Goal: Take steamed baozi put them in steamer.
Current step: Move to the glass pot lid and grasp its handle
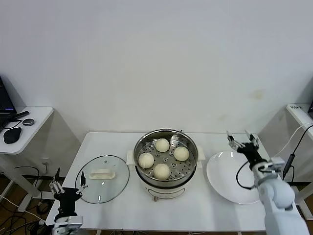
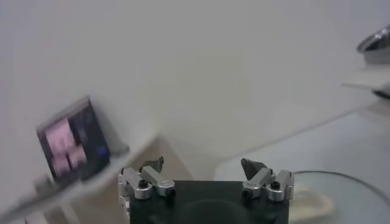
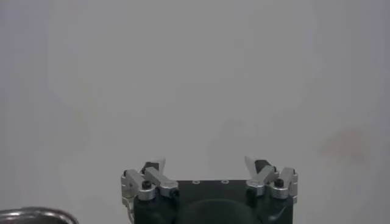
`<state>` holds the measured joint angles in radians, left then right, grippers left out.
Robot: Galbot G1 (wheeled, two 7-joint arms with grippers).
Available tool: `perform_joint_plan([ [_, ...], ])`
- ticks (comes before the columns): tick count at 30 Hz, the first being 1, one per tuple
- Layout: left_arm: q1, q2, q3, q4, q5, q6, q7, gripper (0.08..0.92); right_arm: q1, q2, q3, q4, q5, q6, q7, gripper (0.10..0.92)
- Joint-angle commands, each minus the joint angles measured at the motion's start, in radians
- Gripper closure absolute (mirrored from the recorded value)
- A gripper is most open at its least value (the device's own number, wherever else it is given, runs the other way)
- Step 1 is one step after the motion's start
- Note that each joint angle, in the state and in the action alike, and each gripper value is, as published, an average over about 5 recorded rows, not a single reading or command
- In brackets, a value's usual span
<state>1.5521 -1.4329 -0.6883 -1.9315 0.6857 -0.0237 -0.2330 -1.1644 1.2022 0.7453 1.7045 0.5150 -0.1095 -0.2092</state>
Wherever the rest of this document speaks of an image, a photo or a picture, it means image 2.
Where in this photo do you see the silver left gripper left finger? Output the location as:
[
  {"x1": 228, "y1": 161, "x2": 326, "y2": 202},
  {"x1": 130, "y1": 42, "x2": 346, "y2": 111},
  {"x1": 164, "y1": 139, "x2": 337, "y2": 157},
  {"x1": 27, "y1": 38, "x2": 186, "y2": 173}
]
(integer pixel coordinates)
[{"x1": 118, "y1": 156, "x2": 177, "y2": 201}]

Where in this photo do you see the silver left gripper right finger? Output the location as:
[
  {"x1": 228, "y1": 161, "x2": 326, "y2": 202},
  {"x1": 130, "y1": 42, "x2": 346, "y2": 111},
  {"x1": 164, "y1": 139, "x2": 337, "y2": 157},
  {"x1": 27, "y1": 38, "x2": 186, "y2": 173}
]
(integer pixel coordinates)
[{"x1": 239, "y1": 157, "x2": 296, "y2": 203}]

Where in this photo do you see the glass pot lid cream handle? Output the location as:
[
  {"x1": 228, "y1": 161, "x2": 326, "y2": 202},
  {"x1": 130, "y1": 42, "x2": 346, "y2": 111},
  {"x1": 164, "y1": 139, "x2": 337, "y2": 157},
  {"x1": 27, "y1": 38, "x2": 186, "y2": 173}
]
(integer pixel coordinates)
[{"x1": 288, "y1": 170, "x2": 390, "y2": 224}]

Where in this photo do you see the stainless steel steamer basket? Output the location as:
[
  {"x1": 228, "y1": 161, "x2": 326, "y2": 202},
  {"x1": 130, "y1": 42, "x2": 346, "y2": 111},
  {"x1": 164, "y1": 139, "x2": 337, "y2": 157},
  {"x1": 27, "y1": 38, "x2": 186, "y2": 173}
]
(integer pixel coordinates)
[{"x1": 341, "y1": 24, "x2": 390, "y2": 92}]

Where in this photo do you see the white side desk with laptop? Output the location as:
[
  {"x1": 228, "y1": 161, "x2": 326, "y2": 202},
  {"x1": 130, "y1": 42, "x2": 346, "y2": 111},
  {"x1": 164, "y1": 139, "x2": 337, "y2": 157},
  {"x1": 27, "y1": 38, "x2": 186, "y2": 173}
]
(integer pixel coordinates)
[{"x1": 0, "y1": 129, "x2": 159, "y2": 224}]

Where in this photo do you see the black laptop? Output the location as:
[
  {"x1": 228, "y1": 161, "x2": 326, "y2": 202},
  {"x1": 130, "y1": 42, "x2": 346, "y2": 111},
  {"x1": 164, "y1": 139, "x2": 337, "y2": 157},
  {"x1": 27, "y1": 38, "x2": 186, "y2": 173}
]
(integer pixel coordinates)
[{"x1": 35, "y1": 95, "x2": 112, "y2": 185}]

